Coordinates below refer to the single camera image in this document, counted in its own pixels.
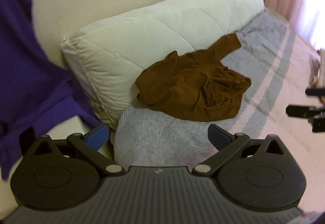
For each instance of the beige folded cloth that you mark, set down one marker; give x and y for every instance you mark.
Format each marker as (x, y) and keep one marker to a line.
(317, 75)

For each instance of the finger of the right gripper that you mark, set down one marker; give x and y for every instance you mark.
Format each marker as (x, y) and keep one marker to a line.
(315, 92)
(314, 115)

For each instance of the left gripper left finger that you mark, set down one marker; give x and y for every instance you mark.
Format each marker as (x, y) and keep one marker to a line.
(79, 146)

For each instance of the purple hanging garment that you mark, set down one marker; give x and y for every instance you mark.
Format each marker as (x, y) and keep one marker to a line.
(35, 93)

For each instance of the grey pink striped blanket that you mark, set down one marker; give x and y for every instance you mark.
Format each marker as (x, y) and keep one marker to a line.
(277, 62)

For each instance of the white quilted pillow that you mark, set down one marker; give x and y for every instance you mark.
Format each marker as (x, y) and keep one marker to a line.
(108, 55)

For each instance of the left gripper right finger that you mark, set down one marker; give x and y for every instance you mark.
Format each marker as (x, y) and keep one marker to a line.
(234, 146)

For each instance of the brown shirt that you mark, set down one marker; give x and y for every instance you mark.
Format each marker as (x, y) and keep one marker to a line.
(195, 86)

